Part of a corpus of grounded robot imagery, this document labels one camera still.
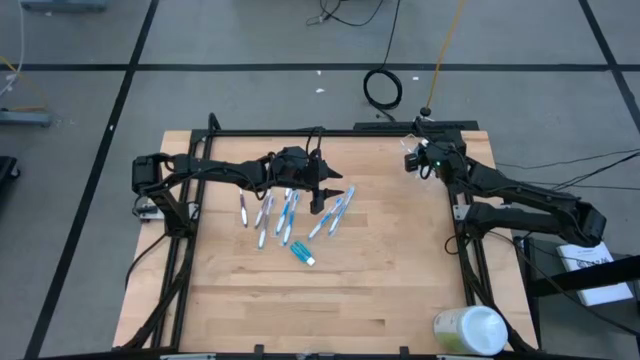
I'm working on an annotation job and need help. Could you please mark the black aluminium table frame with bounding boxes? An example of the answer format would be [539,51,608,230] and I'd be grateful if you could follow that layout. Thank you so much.
[117,127,539,357]

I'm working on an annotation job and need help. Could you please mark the black floor object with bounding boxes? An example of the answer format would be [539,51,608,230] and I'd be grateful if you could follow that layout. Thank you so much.
[0,155,22,197]

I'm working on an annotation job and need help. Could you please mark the white printed booklet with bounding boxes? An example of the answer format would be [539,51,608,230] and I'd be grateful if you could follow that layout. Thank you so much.
[555,240,636,308]

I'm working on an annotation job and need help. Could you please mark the white green wipes canister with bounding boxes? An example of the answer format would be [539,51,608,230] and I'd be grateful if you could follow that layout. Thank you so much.
[432,304,510,357]

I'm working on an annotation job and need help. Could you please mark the grey metal base plate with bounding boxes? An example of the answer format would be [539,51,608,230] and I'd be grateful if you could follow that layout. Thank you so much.
[19,0,109,14]
[0,109,53,128]

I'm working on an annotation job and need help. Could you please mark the black thin floor cable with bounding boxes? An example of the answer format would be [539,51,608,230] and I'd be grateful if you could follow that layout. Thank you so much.
[519,152,640,192]
[494,148,640,171]

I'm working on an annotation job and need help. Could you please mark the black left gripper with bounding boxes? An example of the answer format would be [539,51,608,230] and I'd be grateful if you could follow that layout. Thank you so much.
[298,149,346,216]

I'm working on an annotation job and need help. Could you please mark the black side stand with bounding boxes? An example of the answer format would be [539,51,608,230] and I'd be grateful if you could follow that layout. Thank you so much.
[514,235,640,351]

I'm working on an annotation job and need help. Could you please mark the white floor cable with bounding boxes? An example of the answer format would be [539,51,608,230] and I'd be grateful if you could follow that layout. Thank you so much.
[0,0,27,99]

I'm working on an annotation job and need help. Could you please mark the yellow hanging cable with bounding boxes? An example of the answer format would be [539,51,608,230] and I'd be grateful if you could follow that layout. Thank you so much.
[424,0,469,117]

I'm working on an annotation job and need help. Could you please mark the black loose floor cable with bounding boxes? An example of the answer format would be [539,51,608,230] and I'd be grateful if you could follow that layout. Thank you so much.
[305,0,386,28]

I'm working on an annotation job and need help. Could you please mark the blue plastic cup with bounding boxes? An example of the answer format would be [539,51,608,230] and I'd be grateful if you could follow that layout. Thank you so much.
[289,240,317,268]

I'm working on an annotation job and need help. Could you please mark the thin yellow floor cable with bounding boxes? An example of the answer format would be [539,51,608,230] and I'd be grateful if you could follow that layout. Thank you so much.
[0,54,50,114]

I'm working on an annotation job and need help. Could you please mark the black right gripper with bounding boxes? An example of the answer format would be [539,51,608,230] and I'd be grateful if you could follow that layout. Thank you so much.
[403,142,469,180]

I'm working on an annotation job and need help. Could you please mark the black coiled floor cable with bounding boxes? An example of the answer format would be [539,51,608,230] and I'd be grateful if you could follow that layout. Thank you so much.
[362,0,404,112]

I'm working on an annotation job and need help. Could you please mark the blue bagged toothbrush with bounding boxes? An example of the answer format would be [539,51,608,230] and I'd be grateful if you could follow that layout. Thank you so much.
[274,188,294,237]
[307,196,346,241]
[281,191,302,247]
[327,185,357,237]

